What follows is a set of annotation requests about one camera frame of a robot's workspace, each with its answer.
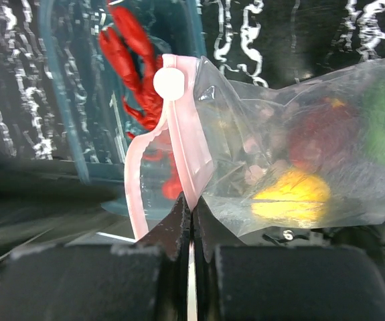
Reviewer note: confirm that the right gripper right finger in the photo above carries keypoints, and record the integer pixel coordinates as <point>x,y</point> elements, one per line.
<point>343,280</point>

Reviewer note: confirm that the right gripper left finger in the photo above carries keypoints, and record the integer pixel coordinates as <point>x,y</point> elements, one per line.
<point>143,281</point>

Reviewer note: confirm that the yellow fake fruit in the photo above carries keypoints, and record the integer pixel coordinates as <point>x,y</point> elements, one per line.
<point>297,197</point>

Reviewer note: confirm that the clear zip top bag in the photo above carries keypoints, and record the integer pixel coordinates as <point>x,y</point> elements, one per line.
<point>224,141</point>

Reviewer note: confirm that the red fake lobster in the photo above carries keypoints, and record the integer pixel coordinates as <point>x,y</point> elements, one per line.
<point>129,51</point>

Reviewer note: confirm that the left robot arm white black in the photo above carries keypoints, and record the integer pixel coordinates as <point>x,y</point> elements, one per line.
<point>31,204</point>

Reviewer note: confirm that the red fake apple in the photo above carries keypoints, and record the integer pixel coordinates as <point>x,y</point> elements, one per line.
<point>323,136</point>

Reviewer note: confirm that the blue plastic container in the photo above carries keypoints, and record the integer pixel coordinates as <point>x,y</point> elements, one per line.
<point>91,95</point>

